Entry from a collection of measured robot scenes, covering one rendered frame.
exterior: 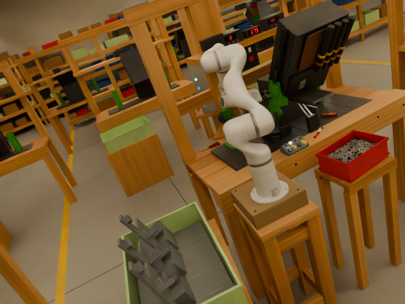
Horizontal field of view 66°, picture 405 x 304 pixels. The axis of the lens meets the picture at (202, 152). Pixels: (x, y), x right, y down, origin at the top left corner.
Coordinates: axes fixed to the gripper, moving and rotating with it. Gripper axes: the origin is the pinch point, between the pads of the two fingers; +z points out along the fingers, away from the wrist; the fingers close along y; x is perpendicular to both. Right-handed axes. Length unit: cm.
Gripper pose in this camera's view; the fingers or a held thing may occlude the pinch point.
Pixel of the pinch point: (265, 95)
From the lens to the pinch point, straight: 211.6
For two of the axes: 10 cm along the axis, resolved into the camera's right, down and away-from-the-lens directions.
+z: 9.2, -1.9, 3.3
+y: -3.2, -8.7, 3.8
